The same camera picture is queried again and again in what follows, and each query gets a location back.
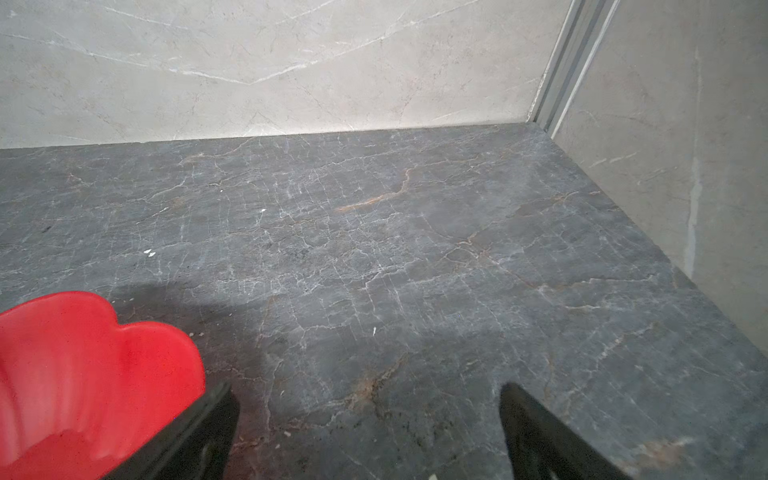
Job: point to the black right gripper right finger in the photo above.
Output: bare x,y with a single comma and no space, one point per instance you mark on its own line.
540,446

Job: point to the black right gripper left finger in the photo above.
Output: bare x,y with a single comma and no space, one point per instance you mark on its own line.
195,445

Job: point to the red flower-shaped fruit bowl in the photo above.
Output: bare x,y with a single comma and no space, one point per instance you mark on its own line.
81,393

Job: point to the aluminium corner frame post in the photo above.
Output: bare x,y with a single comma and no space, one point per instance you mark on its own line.
581,34

